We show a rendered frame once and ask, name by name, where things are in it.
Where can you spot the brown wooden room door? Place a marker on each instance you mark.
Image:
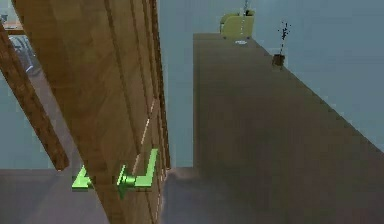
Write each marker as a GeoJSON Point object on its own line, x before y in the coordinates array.
{"type": "Point", "coordinates": [100, 83]}

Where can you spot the olive green armchair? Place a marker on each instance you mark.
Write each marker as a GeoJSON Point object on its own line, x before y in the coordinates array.
{"type": "Point", "coordinates": [237, 25]}

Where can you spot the dark potted house plant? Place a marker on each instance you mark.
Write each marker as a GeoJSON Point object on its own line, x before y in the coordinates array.
{"type": "Point", "coordinates": [279, 58]}

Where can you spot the brown wooden door frame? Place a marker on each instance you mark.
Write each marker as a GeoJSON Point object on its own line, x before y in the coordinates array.
{"type": "Point", "coordinates": [30, 100]}

